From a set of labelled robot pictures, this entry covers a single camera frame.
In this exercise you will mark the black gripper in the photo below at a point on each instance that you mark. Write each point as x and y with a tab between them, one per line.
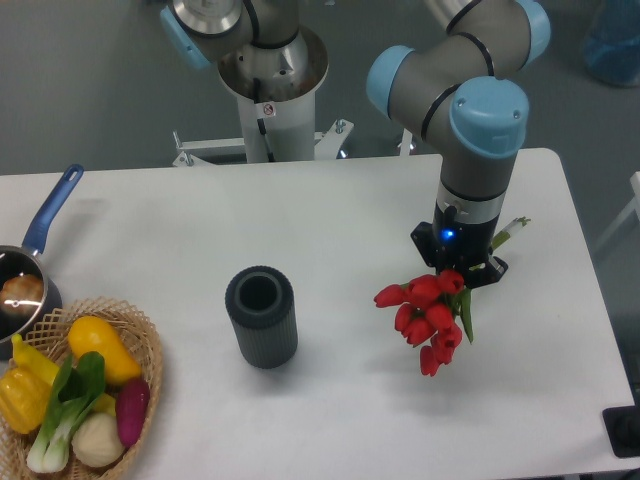
450	243

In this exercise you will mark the red tulip bouquet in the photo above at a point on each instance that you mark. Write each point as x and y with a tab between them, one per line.
433	313

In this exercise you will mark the blue handled saucepan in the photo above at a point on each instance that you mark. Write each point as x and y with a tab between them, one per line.
25	259

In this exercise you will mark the green bok choy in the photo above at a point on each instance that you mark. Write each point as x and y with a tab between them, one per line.
75	390

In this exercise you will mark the dark grey ribbed vase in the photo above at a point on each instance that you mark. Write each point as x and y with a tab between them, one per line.
260	303

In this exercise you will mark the white frame at right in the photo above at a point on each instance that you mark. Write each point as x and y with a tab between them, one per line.
622	224

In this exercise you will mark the blue transparent container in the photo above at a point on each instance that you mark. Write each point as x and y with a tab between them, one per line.
611	46

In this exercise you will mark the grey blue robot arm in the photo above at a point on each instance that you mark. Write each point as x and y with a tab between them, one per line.
457	97

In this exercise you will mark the brown food in pan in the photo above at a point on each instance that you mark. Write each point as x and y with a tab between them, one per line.
22	295

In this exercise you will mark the purple eggplant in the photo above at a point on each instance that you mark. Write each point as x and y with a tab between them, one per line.
131	407

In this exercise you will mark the black device at edge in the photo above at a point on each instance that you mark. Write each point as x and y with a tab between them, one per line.
622	426

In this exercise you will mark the yellow squash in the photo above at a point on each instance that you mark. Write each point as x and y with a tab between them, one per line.
94	334

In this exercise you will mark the white garlic bulb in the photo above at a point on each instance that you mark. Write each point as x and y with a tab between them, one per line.
96	443

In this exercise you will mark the yellow bell pepper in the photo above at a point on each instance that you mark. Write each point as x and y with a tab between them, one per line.
24	400

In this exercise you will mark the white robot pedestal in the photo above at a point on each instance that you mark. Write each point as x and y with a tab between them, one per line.
275	93

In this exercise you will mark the woven wicker basket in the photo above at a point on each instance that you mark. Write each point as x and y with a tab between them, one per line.
137	338

